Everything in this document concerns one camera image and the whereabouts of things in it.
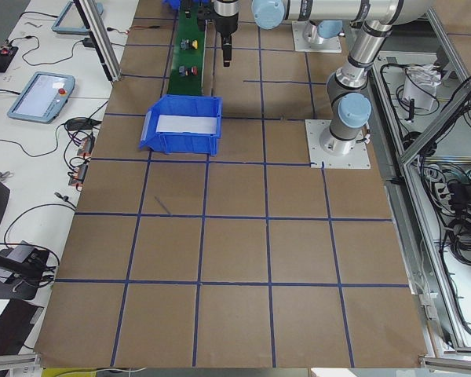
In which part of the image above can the black monitor stand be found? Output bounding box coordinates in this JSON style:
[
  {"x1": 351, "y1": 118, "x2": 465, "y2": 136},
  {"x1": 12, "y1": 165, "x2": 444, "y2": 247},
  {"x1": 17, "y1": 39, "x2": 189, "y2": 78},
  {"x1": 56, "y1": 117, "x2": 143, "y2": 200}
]
[{"x1": 0, "y1": 182, "x2": 49, "y2": 300}]

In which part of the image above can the white foam pad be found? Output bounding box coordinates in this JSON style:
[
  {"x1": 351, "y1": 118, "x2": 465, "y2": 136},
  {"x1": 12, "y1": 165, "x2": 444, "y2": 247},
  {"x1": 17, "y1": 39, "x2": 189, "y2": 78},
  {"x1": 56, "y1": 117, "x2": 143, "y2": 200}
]
[{"x1": 156, "y1": 115, "x2": 218, "y2": 134}]

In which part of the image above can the white crumpled bag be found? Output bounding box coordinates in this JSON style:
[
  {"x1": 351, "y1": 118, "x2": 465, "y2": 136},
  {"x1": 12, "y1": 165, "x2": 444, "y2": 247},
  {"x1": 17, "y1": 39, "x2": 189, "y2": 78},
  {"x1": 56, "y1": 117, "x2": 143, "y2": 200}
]
[{"x1": 402, "y1": 64, "x2": 441, "y2": 111}]

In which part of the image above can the teach pendant tablet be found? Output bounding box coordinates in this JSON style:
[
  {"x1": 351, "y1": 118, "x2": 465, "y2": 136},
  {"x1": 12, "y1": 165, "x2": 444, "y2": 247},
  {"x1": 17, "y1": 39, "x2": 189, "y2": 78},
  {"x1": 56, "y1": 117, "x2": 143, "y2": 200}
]
[
  {"x1": 51, "y1": 1, "x2": 89, "y2": 36},
  {"x1": 7, "y1": 71, "x2": 75, "y2": 123}
]

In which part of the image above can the blue plastic bin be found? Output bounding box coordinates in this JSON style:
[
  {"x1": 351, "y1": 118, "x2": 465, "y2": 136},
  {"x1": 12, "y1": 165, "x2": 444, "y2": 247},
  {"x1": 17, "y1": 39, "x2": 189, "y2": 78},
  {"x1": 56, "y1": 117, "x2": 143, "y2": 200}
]
[{"x1": 139, "y1": 94, "x2": 222, "y2": 156}]

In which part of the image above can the yellow push button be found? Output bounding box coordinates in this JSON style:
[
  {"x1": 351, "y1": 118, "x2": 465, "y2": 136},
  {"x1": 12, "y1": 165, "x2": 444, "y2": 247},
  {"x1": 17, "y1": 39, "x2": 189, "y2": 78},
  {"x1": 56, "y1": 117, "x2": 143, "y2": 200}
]
[{"x1": 180, "y1": 38, "x2": 199, "y2": 50}]

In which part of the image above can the aluminium frame post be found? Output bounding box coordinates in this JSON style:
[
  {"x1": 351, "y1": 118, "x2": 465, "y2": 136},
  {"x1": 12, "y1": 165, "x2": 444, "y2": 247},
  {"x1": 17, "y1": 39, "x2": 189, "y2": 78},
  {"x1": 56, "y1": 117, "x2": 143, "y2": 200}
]
[{"x1": 74, "y1": 0, "x2": 122, "y2": 82}]

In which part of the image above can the far teach pendant tablet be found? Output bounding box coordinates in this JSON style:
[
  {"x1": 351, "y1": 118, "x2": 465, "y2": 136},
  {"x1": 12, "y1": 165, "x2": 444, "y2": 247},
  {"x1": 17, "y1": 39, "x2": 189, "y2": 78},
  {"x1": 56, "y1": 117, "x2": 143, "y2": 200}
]
[{"x1": 51, "y1": 1, "x2": 89, "y2": 36}]

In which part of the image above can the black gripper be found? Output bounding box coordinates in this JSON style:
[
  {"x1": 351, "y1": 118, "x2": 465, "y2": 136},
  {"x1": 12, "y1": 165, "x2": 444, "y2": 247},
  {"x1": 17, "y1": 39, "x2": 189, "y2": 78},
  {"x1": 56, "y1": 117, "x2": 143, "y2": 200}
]
[{"x1": 213, "y1": 0, "x2": 239, "y2": 67}]

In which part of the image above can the near teach pendant tablet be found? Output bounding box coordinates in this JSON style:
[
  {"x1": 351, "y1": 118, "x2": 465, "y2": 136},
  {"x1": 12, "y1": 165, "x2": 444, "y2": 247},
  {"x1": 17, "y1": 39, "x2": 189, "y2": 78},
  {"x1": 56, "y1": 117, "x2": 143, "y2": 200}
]
[{"x1": 7, "y1": 71, "x2": 75, "y2": 123}]

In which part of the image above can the far blue bin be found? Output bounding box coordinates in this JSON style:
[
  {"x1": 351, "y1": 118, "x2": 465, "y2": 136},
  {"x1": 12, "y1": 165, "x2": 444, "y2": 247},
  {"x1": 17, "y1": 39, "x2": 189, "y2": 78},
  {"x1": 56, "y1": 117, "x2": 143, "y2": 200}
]
[{"x1": 162, "y1": 0, "x2": 181, "y2": 10}]

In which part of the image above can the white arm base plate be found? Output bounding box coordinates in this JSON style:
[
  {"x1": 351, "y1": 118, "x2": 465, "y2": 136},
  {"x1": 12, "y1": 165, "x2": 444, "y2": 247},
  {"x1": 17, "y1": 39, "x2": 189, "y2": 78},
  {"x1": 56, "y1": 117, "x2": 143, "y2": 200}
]
[{"x1": 305, "y1": 119, "x2": 371, "y2": 170}]

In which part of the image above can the green conveyor belt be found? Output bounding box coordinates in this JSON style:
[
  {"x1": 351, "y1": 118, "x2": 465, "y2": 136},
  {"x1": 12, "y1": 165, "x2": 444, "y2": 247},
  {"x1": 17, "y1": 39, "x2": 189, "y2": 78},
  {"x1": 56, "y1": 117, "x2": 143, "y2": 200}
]
[{"x1": 167, "y1": 1, "x2": 206, "y2": 96}]

